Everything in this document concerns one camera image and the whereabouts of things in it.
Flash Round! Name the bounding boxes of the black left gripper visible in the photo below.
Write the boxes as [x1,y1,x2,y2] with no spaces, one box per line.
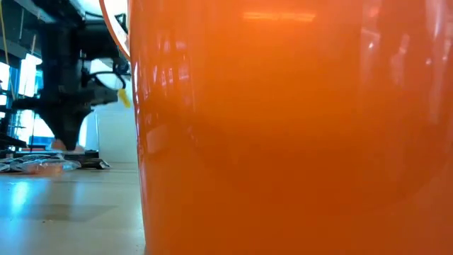
[13,52,120,150]

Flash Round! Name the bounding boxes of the dark brown Hershey bar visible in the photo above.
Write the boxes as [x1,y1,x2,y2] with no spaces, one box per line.
[81,158,111,171]

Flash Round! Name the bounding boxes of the clear wrapped candy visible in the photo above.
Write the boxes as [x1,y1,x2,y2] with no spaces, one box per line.
[0,157,23,174]

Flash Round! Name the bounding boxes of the large glass window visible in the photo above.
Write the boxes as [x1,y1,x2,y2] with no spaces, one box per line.
[0,52,54,149]

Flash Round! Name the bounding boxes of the orange pumpkin bucket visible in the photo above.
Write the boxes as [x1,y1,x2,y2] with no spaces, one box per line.
[98,0,453,255]

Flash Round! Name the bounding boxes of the yellow cable tag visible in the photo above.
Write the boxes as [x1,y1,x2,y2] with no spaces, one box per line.
[117,88,132,109]

